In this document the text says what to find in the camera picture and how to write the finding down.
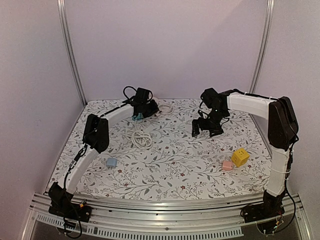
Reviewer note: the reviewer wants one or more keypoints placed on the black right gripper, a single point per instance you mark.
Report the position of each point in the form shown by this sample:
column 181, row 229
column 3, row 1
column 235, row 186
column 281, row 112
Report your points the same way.
column 206, row 124

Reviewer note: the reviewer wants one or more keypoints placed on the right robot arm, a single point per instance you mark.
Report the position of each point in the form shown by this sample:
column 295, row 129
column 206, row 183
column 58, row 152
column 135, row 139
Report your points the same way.
column 282, row 135

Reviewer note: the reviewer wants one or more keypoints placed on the yellow cube socket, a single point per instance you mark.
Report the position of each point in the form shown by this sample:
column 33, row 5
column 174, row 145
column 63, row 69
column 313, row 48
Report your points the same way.
column 240, row 157

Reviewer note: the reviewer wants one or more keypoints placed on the teal power strip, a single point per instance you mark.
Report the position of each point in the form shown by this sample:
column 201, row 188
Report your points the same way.
column 137, row 117

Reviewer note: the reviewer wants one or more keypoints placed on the left aluminium frame post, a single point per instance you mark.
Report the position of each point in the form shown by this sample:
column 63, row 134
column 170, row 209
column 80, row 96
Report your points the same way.
column 61, row 6

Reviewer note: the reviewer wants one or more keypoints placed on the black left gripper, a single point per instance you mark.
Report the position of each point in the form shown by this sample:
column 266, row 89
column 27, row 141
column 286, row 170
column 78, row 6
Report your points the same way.
column 155, row 109

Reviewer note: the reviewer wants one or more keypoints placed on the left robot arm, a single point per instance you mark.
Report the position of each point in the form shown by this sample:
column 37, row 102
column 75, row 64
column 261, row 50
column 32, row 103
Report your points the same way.
column 95, row 141

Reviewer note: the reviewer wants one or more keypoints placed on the floral patterned table mat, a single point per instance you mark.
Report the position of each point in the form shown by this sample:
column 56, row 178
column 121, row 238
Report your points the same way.
column 159, row 160

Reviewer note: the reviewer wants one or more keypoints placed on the aluminium frame post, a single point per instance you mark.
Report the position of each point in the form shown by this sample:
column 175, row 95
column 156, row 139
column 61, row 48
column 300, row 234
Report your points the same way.
column 61, row 6
column 270, row 5

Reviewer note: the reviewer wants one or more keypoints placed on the blue plug adapter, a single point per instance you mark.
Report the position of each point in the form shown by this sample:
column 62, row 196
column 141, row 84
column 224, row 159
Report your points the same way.
column 111, row 163

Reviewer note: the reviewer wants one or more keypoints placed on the right aluminium frame post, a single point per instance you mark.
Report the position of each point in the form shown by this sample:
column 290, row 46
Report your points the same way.
column 270, row 5

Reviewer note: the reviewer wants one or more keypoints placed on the pink plug adapter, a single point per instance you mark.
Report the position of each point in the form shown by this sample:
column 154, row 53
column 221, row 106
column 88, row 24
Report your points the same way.
column 227, row 165

